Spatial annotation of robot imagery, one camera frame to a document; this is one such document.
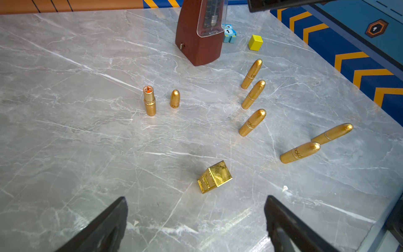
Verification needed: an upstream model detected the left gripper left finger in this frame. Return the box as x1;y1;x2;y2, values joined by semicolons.
58;196;128;252

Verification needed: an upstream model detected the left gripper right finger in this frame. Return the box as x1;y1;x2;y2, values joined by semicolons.
264;195;337;252

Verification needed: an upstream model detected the gold lipstick base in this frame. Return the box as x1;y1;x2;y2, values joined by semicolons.
143;86;156;116

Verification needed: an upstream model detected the gold lipstick cap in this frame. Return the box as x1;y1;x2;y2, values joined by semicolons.
170;89;181;109

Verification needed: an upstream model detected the gold lipstick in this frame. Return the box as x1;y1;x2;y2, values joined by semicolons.
241;80;266;109
241;59;263;89
311;123;354;145
239;109;267;137
280;142;321;164

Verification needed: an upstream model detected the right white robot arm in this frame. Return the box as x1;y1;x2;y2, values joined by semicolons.
247;0;334;13

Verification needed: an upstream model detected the gold black square box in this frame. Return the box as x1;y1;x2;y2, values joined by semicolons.
197;161;233;194

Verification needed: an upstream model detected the yellow green cube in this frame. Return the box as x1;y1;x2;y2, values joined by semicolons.
248;35;263;51

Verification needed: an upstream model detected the blue owl toy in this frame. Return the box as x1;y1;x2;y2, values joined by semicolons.
222;24;237;44

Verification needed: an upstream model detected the dark red metronome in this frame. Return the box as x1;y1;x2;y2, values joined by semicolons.
175;0;228;66

